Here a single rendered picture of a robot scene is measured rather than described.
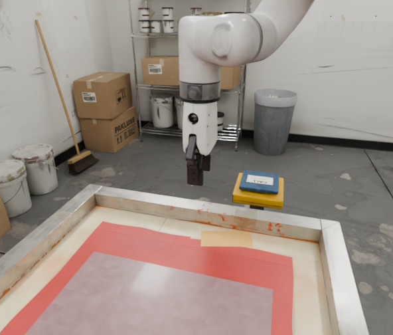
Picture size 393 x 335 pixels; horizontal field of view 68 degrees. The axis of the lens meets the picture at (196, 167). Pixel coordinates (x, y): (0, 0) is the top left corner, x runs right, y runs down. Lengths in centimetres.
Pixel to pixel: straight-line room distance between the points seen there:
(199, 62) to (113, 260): 39
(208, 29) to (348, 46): 325
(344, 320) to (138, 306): 30
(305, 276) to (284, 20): 43
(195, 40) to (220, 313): 42
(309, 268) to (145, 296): 30
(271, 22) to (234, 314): 46
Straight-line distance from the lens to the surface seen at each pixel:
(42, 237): 64
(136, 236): 64
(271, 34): 52
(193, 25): 51
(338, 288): 53
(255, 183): 79
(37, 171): 278
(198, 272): 56
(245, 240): 63
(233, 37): 45
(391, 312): 198
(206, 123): 52
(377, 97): 384
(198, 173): 57
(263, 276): 56
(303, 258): 61
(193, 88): 51
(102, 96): 330
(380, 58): 376
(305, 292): 56
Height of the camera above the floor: 136
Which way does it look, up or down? 27 degrees down
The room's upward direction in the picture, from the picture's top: straight up
